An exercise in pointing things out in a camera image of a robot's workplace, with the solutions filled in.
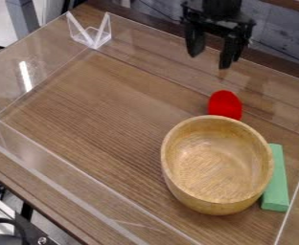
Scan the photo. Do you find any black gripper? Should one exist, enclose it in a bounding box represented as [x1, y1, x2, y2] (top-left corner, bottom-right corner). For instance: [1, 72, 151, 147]
[180, 0, 255, 69]

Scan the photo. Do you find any red plush strawberry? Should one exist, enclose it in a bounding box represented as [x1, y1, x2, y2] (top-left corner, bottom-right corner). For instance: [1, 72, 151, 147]
[207, 90, 243, 120]

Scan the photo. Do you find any wooden bowl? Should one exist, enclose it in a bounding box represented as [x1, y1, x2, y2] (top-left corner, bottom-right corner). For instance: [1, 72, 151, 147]
[161, 116, 274, 215]

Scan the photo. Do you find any green rectangular block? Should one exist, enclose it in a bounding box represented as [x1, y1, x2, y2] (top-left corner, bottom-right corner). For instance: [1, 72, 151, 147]
[260, 144, 288, 212]

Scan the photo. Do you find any clear acrylic corner bracket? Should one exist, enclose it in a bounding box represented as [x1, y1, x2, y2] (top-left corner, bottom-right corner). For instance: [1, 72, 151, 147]
[66, 11, 112, 50]

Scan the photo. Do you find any clear acrylic tray wall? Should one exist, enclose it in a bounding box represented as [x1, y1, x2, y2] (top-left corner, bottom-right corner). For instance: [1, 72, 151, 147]
[0, 6, 299, 245]

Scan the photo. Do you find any black metal bracket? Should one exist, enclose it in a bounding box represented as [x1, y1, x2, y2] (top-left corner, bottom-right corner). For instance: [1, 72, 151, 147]
[14, 213, 58, 245]

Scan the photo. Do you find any black cable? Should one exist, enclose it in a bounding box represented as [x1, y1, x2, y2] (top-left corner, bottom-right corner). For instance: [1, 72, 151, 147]
[0, 217, 29, 245]

